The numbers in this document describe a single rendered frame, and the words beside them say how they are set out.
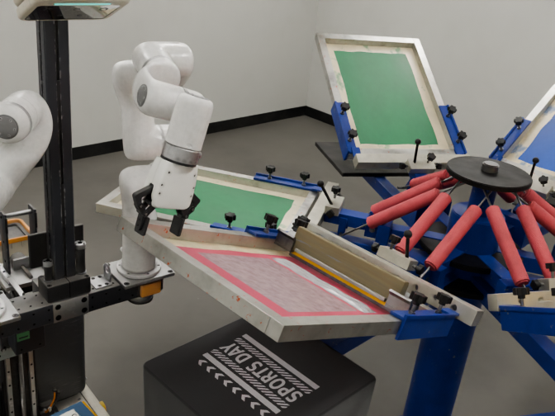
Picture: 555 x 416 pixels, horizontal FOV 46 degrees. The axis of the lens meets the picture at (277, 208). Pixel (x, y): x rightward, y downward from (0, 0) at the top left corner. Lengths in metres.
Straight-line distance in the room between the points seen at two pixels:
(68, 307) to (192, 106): 0.77
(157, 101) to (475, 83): 5.12
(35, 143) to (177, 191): 0.37
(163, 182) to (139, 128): 0.46
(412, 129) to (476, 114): 3.06
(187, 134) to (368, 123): 1.98
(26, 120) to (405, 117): 2.22
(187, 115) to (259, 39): 5.51
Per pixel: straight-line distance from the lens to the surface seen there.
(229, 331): 2.01
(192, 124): 1.29
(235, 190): 2.93
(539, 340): 2.34
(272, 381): 1.84
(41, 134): 1.54
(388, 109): 3.30
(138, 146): 1.75
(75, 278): 1.82
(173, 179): 1.32
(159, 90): 1.34
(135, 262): 1.87
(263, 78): 6.94
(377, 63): 3.50
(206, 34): 6.31
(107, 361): 3.43
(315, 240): 1.99
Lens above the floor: 2.12
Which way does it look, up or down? 25 degrees down
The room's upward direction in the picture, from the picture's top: 6 degrees clockwise
